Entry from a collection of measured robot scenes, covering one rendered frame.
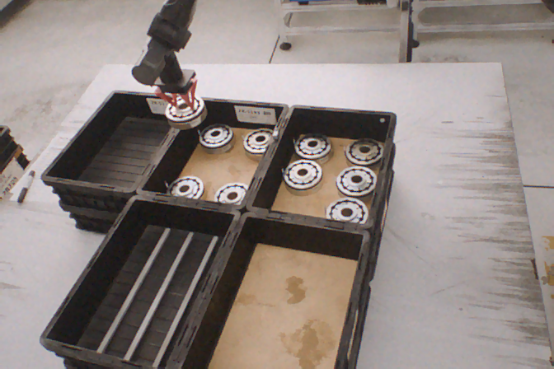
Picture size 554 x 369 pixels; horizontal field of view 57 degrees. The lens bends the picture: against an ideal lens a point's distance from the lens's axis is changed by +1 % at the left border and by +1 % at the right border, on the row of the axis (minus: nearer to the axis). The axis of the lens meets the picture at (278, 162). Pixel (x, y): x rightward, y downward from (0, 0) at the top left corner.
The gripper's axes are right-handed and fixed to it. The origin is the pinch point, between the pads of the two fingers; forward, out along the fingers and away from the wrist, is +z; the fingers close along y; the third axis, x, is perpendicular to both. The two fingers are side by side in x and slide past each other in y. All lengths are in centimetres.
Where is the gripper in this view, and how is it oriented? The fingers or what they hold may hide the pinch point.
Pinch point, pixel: (183, 104)
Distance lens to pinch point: 132.7
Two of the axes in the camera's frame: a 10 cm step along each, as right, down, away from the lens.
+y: 9.3, 1.2, -3.4
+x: 3.1, -7.4, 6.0
